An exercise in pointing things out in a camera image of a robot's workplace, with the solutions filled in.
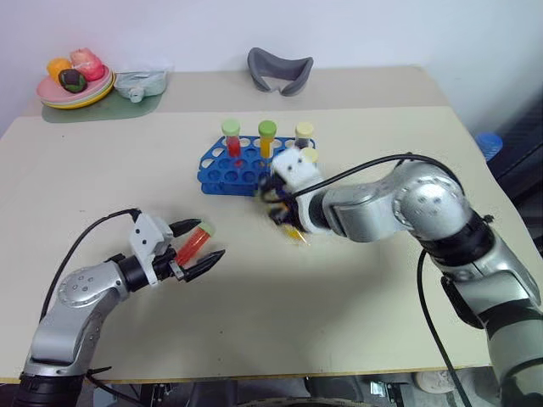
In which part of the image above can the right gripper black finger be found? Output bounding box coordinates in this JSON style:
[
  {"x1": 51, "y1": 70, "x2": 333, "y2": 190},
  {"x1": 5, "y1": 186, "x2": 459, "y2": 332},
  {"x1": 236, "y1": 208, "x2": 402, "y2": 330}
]
[
  {"x1": 254, "y1": 175, "x2": 282, "y2": 202},
  {"x1": 266, "y1": 204, "x2": 294, "y2": 227}
]

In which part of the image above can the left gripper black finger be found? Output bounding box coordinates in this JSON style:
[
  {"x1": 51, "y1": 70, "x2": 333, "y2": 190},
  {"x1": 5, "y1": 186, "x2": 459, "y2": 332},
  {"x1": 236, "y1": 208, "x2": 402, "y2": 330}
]
[
  {"x1": 183, "y1": 249, "x2": 227, "y2": 282},
  {"x1": 169, "y1": 218, "x2": 203, "y2": 239}
]

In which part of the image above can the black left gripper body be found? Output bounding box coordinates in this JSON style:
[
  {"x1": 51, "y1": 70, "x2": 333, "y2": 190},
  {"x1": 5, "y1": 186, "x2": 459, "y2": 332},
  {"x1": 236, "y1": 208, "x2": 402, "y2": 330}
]
[{"x1": 152, "y1": 247, "x2": 191, "y2": 284}]

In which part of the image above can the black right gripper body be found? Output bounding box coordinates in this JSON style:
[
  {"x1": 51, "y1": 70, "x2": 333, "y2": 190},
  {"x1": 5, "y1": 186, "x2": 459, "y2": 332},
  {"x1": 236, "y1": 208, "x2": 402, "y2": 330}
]
[{"x1": 265, "y1": 180, "x2": 300, "y2": 226}]

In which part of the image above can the red test tube green cap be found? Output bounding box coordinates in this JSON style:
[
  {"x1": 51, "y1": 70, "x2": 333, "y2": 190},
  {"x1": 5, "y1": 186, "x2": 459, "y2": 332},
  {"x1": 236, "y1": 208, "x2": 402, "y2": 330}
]
[
  {"x1": 220, "y1": 119, "x2": 244, "y2": 169},
  {"x1": 174, "y1": 221, "x2": 216, "y2": 266}
]

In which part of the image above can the blue test tube rack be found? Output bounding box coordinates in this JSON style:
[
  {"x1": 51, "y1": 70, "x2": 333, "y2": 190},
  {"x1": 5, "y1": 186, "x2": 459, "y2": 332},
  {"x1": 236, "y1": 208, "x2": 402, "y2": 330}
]
[{"x1": 197, "y1": 134, "x2": 319, "y2": 198}]

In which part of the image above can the orange test tube green cap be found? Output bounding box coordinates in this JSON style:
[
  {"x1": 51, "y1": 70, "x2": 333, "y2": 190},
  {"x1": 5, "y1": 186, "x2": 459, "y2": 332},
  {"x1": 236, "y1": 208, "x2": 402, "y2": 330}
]
[{"x1": 257, "y1": 120, "x2": 278, "y2": 160}]

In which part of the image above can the dark test tube yellow cap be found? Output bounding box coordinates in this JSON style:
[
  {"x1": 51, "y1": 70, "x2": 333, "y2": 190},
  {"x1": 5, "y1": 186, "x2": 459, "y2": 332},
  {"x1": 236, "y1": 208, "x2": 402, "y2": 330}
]
[{"x1": 294, "y1": 121, "x2": 316, "y2": 149}]

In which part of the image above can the grey curved foam pad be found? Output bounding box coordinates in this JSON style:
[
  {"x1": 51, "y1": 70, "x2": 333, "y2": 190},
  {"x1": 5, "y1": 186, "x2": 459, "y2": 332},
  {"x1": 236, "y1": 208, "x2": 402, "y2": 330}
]
[{"x1": 247, "y1": 46, "x2": 316, "y2": 98}]

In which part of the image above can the green table mat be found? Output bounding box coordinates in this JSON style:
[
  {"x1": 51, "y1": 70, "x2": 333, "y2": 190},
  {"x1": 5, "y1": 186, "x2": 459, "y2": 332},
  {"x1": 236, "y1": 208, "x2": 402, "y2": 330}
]
[{"x1": 41, "y1": 90, "x2": 165, "y2": 125}]

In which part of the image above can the pale green plastic pouch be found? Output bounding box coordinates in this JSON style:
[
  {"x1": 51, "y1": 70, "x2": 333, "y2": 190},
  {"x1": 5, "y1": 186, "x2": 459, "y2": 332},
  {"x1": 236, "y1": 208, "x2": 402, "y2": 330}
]
[{"x1": 113, "y1": 66, "x2": 171, "y2": 103}]

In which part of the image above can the stack of coloured plates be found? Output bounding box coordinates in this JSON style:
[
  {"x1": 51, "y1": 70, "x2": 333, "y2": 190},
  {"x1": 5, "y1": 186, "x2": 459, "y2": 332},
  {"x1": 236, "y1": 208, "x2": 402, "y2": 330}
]
[{"x1": 41, "y1": 75, "x2": 117, "y2": 111}]

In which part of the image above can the light green plate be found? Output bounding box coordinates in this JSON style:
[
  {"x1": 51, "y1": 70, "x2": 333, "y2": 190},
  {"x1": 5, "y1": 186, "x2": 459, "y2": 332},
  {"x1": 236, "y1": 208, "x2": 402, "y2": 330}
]
[{"x1": 39, "y1": 74, "x2": 115, "y2": 106}]

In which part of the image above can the dark rounded shape under table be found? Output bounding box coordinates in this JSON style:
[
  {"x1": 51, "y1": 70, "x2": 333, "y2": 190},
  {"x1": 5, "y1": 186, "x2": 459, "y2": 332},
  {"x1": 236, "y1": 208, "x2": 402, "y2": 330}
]
[{"x1": 304, "y1": 374, "x2": 371, "y2": 403}]

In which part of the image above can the dark brown toy food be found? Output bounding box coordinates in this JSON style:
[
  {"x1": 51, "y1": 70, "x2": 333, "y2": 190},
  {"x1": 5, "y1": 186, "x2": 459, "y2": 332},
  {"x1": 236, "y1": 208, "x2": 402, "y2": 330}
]
[{"x1": 58, "y1": 69, "x2": 88, "y2": 93}]

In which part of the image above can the pink toy food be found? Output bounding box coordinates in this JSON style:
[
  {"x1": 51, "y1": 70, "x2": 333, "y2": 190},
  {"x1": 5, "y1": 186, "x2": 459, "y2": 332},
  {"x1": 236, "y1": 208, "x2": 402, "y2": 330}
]
[{"x1": 69, "y1": 47, "x2": 105, "y2": 82}]

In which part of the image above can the pink plate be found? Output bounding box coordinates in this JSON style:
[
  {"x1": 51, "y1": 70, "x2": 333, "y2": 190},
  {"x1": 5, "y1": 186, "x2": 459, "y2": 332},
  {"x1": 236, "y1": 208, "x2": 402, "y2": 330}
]
[{"x1": 36, "y1": 67, "x2": 114, "y2": 103}]

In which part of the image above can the orange toy food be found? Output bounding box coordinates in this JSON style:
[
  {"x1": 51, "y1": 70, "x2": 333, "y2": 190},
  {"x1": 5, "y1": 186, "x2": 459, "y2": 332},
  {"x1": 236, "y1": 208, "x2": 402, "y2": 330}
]
[{"x1": 46, "y1": 57, "x2": 74, "y2": 83}]

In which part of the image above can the blue ribbed cap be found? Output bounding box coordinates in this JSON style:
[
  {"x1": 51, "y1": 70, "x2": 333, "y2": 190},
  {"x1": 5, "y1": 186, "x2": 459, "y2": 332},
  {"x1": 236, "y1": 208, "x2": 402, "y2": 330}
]
[{"x1": 474, "y1": 131, "x2": 505, "y2": 162}]

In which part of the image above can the white round object under table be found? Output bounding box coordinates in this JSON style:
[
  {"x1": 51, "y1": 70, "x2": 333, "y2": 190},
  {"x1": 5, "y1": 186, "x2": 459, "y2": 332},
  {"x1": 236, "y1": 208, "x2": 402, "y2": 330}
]
[{"x1": 414, "y1": 370, "x2": 458, "y2": 394}]

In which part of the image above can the black object beside table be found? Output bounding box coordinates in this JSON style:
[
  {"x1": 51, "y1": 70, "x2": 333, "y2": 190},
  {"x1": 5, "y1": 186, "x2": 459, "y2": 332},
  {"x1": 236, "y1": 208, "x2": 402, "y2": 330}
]
[{"x1": 469, "y1": 86, "x2": 543, "y2": 259}]

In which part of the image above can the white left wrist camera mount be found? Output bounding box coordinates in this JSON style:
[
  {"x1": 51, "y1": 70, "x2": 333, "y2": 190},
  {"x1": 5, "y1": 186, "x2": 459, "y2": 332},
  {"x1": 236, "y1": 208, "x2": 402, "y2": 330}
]
[{"x1": 128, "y1": 213, "x2": 175, "y2": 290}]

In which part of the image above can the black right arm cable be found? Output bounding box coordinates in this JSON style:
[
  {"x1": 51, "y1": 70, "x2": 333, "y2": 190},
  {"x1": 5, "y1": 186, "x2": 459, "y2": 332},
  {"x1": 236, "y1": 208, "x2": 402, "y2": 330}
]
[{"x1": 289, "y1": 153, "x2": 473, "y2": 407}]

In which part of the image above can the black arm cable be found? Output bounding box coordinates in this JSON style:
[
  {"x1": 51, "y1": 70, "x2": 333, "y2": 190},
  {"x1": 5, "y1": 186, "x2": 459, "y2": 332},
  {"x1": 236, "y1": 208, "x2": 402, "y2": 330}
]
[
  {"x1": 40, "y1": 208, "x2": 142, "y2": 323},
  {"x1": 289, "y1": 153, "x2": 473, "y2": 407}
]

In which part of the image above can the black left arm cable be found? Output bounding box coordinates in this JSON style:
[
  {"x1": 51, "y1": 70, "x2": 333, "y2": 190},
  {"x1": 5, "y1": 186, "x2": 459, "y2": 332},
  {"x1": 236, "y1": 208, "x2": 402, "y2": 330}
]
[{"x1": 40, "y1": 208, "x2": 142, "y2": 323}]

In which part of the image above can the metal bracket under table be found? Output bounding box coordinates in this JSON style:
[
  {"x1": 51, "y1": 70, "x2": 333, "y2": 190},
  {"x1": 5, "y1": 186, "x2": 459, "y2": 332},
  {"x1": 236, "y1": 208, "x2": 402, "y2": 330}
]
[{"x1": 367, "y1": 380, "x2": 409, "y2": 403}]

